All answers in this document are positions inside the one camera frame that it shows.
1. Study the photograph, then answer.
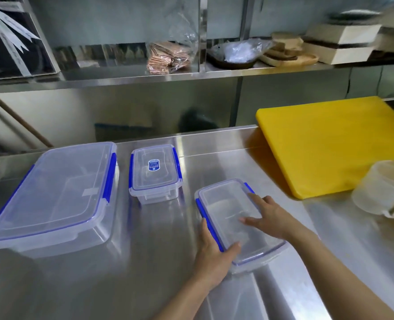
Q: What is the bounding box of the person's left hand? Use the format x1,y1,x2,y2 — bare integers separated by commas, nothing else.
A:
192,218,242,291

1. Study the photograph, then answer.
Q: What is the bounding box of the person's right hand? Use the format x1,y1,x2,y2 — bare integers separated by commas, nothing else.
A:
239,193,306,243

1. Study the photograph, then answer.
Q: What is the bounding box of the medium clear blue-clip container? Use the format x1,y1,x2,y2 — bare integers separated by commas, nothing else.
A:
195,178,288,274

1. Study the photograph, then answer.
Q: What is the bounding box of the person's right forearm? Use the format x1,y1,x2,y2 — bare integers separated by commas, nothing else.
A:
290,228,394,320

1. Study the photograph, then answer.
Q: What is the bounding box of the person's left forearm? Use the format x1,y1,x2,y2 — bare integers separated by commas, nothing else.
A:
146,275,219,320

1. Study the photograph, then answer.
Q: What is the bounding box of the small clear labelled container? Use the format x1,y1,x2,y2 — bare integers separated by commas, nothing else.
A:
128,144,183,206

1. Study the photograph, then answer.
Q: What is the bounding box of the yellow cutting board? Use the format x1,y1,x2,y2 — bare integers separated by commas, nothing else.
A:
256,96,394,200

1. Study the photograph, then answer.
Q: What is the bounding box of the translucent round plastic tub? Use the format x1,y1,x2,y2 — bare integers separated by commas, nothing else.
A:
351,159,394,219

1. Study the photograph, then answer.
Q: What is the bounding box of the dark bowl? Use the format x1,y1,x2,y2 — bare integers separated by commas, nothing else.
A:
206,50,258,70

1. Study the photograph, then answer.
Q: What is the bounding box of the crumpled clear plastic bag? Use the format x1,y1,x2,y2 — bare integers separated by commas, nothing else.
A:
211,38,275,63

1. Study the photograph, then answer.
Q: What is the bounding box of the stack of wooden boards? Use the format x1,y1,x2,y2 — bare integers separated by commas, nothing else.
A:
260,31,319,67

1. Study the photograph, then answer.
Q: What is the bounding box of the bag of brown packets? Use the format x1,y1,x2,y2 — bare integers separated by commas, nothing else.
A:
145,12,198,76

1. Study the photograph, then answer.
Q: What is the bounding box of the large clear blue-clip container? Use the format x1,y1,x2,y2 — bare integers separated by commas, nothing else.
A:
0,142,120,259

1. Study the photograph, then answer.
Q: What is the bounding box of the stainless steel shelf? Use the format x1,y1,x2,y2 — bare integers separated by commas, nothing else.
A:
0,0,394,96

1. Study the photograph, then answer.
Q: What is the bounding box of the stack of white boxes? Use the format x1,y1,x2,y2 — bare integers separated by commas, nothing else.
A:
302,23,383,65

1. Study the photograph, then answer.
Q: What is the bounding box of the dark plate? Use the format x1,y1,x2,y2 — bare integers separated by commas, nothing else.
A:
328,10,386,26

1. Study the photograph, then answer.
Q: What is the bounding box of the wooden stick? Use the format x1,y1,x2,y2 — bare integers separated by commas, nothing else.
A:
0,94,55,148

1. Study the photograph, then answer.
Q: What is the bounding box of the black gift box white ribbon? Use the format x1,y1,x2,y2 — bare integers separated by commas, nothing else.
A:
0,0,63,80

